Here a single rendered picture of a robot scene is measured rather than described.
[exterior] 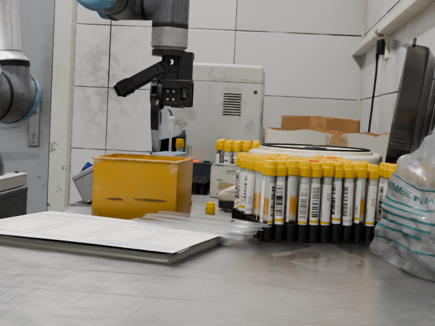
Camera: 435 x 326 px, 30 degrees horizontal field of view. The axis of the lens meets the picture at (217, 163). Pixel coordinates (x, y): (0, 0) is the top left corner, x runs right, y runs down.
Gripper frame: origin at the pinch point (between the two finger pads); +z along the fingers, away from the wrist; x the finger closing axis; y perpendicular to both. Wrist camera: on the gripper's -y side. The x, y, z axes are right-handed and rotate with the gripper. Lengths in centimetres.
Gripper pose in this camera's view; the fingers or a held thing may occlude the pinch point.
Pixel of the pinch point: (154, 146)
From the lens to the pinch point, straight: 168.2
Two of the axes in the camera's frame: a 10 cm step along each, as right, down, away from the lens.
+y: 10.0, 0.5, -0.7
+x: 0.8, -0.6, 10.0
